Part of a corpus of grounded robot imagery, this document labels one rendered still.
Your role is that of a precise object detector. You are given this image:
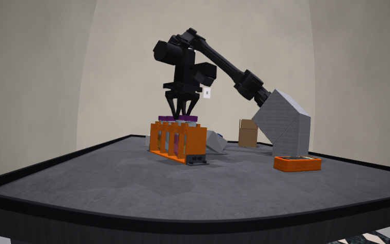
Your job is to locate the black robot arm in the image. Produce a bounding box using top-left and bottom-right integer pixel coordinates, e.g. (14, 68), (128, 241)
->
(153, 28), (271, 108)

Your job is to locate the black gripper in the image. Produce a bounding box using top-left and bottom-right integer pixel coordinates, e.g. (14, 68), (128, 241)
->
(163, 65), (202, 119)

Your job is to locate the brown cardboard box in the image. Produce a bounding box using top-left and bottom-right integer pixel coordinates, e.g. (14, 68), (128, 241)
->
(238, 119), (258, 147)

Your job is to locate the black table edge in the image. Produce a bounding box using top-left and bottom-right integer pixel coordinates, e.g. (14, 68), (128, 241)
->
(0, 134), (390, 235)

